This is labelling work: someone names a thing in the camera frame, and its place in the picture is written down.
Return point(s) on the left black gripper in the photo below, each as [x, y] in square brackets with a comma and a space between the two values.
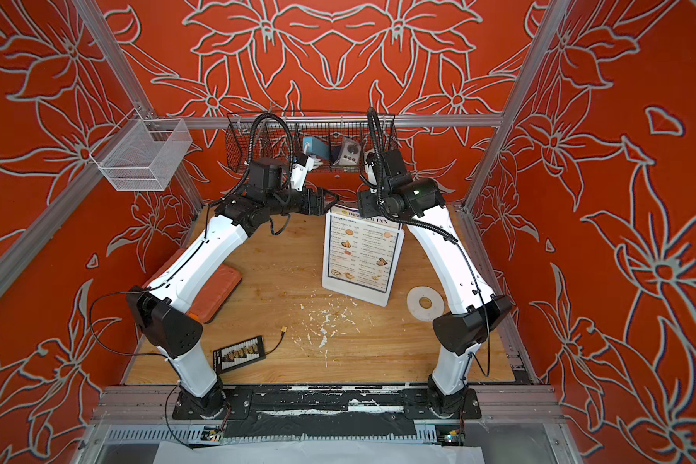
[320, 209]

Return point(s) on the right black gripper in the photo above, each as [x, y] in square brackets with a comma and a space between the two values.
[365, 205]

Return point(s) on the laminated dim sum menu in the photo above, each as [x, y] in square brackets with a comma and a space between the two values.
[364, 249]

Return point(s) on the white narrow menu rack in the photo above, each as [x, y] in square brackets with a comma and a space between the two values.
[362, 255]

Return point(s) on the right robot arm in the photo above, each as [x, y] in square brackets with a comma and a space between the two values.
[475, 308]

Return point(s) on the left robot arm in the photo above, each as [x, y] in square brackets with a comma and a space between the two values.
[269, 188]

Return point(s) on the grey device with knob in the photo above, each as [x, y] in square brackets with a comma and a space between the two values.
[349, 153]

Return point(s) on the blue box in basket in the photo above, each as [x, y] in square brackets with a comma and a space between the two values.
[315, 147]

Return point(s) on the white tape roll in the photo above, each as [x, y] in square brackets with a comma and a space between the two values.
[425, 304]

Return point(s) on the orange plastic tool case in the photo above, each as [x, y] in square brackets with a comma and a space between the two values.
[214, 293]

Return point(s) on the black board with connectors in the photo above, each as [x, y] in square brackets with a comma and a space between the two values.
[238, 355]

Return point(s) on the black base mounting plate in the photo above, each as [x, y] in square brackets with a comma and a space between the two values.
[411, 401]

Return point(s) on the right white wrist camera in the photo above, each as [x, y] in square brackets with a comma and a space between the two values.
[371, 171]

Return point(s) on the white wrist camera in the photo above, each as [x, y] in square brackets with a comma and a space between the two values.
[371, 171]
[301, 166]

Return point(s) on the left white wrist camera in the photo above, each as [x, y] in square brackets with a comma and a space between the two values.
[301, 166]

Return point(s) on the black wire wall basket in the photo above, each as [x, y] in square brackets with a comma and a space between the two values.
[277, 139]

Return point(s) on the clear plastic wall bin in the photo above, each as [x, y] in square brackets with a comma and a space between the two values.
[142, 158]

